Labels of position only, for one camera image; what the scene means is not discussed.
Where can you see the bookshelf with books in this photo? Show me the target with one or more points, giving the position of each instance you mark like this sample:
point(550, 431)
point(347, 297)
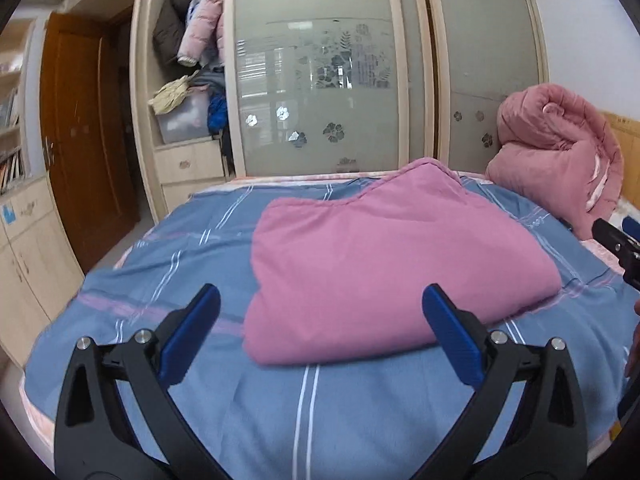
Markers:
point(10, 110)

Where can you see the pink blanket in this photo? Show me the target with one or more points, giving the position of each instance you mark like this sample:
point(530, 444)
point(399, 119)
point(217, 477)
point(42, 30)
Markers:
point(390, 260)

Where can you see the blue plaid bed cover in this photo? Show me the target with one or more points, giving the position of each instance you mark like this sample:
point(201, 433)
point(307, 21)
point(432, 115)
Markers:
point(200, 240)

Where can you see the wooden bed headboard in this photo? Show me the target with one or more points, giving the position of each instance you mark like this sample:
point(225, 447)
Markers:
point(625, 150)

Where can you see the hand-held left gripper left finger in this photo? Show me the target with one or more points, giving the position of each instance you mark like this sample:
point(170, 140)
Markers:
point(192, 330)

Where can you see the person's right hand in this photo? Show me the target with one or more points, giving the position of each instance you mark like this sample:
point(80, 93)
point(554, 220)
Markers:
point(635, 345)

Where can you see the brown wooden door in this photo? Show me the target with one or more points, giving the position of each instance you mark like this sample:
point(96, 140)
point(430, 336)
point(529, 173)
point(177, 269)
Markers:
point(85, 150)

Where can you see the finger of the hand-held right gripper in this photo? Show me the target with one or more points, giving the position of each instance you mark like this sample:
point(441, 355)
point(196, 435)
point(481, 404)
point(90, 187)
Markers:
point(622, 250)

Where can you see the pale yellow cloth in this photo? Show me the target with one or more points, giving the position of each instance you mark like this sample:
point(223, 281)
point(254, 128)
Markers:
point(170, 95)

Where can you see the clear plastic storage box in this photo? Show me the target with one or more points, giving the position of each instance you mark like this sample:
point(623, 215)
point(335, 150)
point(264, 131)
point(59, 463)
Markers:
point(182, 120)

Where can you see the cream low cabinet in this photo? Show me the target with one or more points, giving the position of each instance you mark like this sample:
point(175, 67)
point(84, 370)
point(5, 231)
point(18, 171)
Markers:
point(35, 260)

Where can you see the dark hanging jacket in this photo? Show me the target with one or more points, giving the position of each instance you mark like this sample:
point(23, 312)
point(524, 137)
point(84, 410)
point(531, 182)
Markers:
point(167, 30)

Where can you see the pink puffer jacket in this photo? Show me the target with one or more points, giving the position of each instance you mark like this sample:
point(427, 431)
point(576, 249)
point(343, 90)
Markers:
point(200, 25)

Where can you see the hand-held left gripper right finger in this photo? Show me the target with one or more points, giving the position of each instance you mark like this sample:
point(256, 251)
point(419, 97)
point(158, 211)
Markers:
point(452, 335)

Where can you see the cream wardrobe drawer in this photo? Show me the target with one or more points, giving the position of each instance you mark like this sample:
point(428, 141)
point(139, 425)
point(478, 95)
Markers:
point(187, 162)
point(185, 195)

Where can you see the rolled pink quilt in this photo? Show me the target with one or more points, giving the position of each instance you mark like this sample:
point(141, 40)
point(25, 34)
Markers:
point(555, 160)

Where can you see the cream wardrobe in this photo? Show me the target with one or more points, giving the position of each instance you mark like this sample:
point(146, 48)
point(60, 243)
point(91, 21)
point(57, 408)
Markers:
point(142, 85)

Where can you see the frosted glass sliding door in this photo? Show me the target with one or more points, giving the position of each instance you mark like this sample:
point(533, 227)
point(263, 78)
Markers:
point(320, 85)
point(485, 50)

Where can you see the blue cloth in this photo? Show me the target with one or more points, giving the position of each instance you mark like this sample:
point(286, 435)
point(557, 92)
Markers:
point(217, 112)

